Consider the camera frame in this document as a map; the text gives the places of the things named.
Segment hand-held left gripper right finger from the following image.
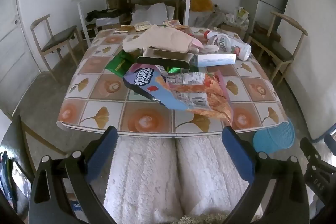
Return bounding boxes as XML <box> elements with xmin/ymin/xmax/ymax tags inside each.
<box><xmin>221</xmin><ymin>126</ymin><xmax>310</xmax><ymax>224</ymax></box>

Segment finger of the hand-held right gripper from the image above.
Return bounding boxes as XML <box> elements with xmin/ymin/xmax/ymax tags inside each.
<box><xmin>299</xmin><ymin>137</ymin><xmax>336</xmax><ymax>214</ymax></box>

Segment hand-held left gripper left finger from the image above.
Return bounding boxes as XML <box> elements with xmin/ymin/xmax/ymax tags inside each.
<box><xmin>28</xmin><ymin>126</ymin><xmax>118</xmax><ymax>224</ymax></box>

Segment blue plastic basket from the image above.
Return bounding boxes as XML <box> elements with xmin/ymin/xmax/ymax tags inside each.
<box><xmin>252</xmin><ymin>118</ymin><xmax>296</xmax><ymax>154</ymax></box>

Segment clear orange snack bag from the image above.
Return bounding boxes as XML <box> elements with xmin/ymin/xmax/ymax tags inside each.
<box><xmin>163</xmin><ymin>70</ymin><xmax>235</xmax><ymax>128</ymax></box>

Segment purple blue snack bag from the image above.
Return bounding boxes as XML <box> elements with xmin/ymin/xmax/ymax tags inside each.
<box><xmin>123</xmin><ymin>64</ymin><xmax>190</xmax><ymax>111</ymax></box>

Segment green snack packet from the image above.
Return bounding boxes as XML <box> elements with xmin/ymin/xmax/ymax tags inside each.
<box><xmin>106</xmin><ymin>49</ymin><xmax>135</xmax><ymax>78</ymax></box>

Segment white blue carton box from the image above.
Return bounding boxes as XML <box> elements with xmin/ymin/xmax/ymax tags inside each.
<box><xmin>196</xmin><ymin>53</ymin><xmax>237</xmax><ymax>67</ymax></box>

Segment white plastic bottle red cap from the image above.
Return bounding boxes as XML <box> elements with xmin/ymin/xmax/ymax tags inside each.
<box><xmin>203</xmin><ymin>30</ymin><xmax>252</xmax><ymax>61</ymax></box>

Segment box with shiny lid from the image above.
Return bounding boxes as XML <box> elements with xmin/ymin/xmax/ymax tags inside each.
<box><xmin>136</xmin><ymin>47</ymin><xmax>195</xmax><ymax>70</ymax></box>

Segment pink plastic bag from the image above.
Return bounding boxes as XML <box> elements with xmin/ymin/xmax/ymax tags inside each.
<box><xmin>188</xmin><ymin>38</ymin><xmax>205</xmax><ymax>54</ymax></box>

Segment beige paper bag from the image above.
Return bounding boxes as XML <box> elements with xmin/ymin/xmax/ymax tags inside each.
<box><xmin>122</xmin><ymin>25</ymin><xmax>195</xmax><ymax>53</ymax></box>

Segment orange round-print snack packet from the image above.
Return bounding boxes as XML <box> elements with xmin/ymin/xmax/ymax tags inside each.
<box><xmin>163</xmin><ymin>20</ymin><xmax>182</xmax><ymax>28</ymax></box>

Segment person's left leg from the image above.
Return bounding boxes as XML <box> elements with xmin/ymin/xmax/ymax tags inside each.
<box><xmin>104</xmin><ymin>135</ymin><xmax>184</xmax><ymax>222</ymax></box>

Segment patterned tablecloth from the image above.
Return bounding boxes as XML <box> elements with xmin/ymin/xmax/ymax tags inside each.
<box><xmin>56</xmin><ymin>27</ymin><xmax>289</xmax><ymax>138</ymax></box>

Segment person's olive knit sweater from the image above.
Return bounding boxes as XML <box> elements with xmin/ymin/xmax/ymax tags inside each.
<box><xmin>178</xmin><ymin>213</ymin><xmax>232</xmax><ymax>224</ymax></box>

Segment colourful printed bag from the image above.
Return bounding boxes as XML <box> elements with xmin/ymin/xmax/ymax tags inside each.
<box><xmin>0</xmin><ymin>152</ymin><xmax>32</xmax><ymax>214</ymax></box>

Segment wooden chair dark seat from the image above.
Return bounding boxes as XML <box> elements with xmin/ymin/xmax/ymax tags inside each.
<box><xmin>30</xmin><ymin>14</ymin><xmax>86</xmax><ymax>83</ymax></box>
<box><xmin>247</xmin><ymin>11</ymin><xmax>308</xmax><ymax>87</ymax></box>

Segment cardboard box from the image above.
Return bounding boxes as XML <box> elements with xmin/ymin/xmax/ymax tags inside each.
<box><xmin>106</xmin><ymin>0</ymin><xmax>129</xmax><ymax>10</ymax></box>
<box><xmin>220</xmin><ymin>23</ymin><xmax>246</xmax><ymax>35</ymax></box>

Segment small wooden stool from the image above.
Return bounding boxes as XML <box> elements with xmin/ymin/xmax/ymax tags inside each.
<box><xmin>253</xmin><ymin>21</ymin><xmax>281</xmax><ymax>42</ymax></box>

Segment yellow snack packet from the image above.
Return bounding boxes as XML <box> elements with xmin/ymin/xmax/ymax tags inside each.
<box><xmin>134</xmin><ymin>22</ymin><xmax>153</xmax><ymax>32</ymax></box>

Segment white mattress blue edge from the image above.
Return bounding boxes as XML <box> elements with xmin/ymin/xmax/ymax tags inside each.
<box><xmin>278</xmin><ymin>0</ymin><xmax>336</xmax><ymax>141</ymax></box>

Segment clear crumpled plastic bag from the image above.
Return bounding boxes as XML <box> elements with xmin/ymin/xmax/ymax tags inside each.
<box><xmin>194</xmin><ymin>11</ymin><xmax>226</xmax><ymax>28</ymax></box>

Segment white plastic bags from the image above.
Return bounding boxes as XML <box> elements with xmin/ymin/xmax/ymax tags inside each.
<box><xmin>224</xmin><ymin>6</ymin><xmax>250</xmax><ymax>27</ymax></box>

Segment black cloth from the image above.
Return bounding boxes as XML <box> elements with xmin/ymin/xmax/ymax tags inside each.
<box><xmin>85</xmin><ymin>9</ymin><xmax>132</xmax><ymax>22</ymax></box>

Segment white door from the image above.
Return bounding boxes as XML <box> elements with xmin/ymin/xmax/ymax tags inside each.
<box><xmin>0</xmin><ymin>0</ymin><xmax>40</xmax><ymax>115</ymax></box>

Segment white sack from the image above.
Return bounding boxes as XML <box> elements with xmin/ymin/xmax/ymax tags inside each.
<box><xmin>131</xmin><ymin>3</ymin><xmax>175</xmax><ymax>26</ymax></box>

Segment yellow plastic bag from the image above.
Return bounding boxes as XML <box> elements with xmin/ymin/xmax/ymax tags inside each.
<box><xmin>190</xmin><ymin>0</ymin><xmax>213</xmax><ymax>12</ymax></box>

